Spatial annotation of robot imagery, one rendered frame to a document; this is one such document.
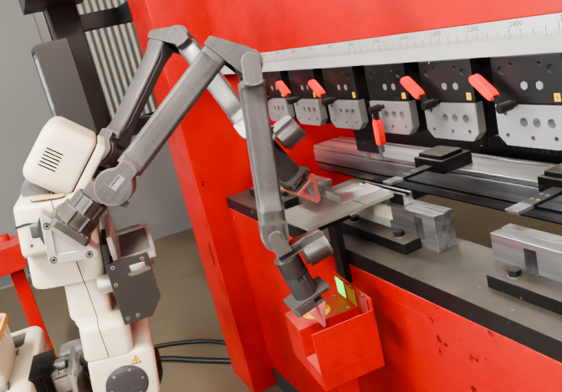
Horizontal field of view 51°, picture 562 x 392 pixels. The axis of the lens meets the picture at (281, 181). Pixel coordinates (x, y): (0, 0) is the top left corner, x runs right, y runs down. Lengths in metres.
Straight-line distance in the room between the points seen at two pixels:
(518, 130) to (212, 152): 1.41
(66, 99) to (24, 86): 2.52
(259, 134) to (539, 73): 0.56
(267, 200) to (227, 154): 1.07
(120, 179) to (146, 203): 3.72
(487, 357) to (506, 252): 0.22
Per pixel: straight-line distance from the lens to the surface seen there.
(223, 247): 2.40
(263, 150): 1.28
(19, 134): 4.85
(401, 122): 1.40
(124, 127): 1.69
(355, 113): 1.54
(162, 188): 4.96
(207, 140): 2.30
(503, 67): 1.15
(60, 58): 2.31
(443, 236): 1.48
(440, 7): 1.23
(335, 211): 1.51
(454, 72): 1.23
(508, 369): 1.27
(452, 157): 1.71
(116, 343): 1.54
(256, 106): 1.28
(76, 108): 2.32
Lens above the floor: 1.49
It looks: 15 degrees down
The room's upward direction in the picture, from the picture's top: 13 degrees counter-clockwise
